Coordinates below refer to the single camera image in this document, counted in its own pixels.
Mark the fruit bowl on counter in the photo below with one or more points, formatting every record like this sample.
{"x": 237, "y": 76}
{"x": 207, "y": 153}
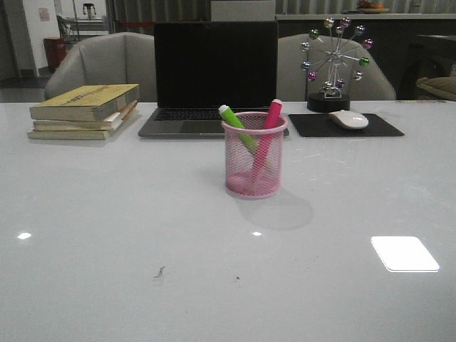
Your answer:
{"x": 369, "y": 7}

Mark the book in stack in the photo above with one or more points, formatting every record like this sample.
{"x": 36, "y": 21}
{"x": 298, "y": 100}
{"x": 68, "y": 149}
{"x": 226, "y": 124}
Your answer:
{"x": 111, "y": 123}
{"x": 70, "y": 135}

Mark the grey left armchair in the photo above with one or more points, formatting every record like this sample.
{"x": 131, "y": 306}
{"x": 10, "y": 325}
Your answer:
{"x": 110, "y": 59}

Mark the pink highlighter pen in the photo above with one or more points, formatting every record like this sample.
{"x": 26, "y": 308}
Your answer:
{"x": 271, "y": 117}

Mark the grey armchair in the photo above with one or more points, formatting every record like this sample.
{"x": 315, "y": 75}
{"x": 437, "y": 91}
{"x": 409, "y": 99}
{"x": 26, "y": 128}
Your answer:
{"x": 301, "y": 71}
{"x": 110, "y": 59}

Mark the pink mesh pen holder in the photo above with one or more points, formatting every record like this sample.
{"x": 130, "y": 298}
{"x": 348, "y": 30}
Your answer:
{"x": 253, "y": 156}

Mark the beige cushion at right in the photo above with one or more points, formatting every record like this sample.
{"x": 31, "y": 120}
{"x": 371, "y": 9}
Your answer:
{"x": 442, "y": 87}

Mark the green highlighter pen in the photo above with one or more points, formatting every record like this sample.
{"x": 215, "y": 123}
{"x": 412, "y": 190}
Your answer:
{"x": 230, "y": 118}

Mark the bottom book in stack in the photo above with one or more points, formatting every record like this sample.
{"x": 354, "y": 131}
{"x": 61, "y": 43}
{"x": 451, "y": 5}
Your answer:
{"x": 70, "y": 135}

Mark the red bin in background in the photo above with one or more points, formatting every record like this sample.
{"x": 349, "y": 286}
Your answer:
{"x": 55, "y": 52}

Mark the ferris wheel desk toy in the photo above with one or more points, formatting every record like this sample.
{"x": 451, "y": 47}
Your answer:
{"x": 327, "y": 59}

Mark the middle book in stack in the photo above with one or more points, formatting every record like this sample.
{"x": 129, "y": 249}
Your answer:
{"x": 111, "y": 123}

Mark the grey laptop with black screen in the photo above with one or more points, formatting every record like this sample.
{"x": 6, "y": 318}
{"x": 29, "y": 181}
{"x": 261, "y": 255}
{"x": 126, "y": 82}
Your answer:
{"x": 203, "y": 65}

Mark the white computer mouse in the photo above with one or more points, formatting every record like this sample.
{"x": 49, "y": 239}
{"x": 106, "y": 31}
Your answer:
{"x": 349, "y": 120}

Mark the yellow top book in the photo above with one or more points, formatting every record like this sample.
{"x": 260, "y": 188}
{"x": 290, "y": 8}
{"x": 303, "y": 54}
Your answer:
{"x": 87, "y": 103}

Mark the grey right armchair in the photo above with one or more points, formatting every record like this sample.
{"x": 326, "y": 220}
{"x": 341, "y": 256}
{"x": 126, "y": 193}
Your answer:
{"x": 301, "y": 71}

